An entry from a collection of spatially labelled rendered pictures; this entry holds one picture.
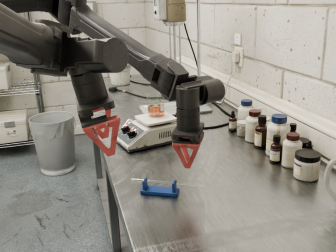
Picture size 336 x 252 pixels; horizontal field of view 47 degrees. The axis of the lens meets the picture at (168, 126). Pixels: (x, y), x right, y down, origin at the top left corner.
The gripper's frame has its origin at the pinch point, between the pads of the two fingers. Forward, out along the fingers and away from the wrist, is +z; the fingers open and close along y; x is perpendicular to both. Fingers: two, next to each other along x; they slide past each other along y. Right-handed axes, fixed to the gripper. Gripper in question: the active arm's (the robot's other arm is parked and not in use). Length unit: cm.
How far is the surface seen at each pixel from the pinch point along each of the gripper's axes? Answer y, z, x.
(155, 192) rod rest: -1.7, 8.4, 8.7
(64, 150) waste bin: 148, 64, 123
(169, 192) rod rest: -1.4, 8.4, 5.0
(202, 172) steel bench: 13.9, 9.3, -1.2
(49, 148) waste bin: 142, 61, 131
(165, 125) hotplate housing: 34.1, 2.2, 14.8
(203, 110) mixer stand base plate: 75, 8, 8
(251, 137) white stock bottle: 40.2, 7.1, -14.2
